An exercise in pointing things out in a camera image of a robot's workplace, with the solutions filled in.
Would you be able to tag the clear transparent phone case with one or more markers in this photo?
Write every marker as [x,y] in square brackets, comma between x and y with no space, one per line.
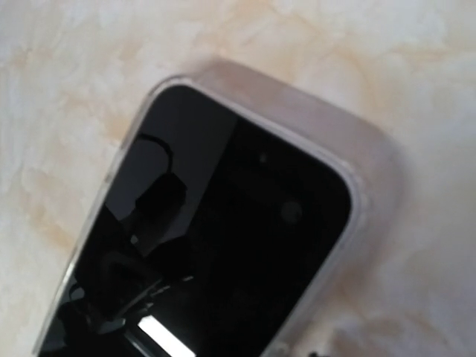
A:
[365,157]

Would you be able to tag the black smartphone white edge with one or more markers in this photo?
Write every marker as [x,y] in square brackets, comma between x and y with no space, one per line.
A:
[211,231]

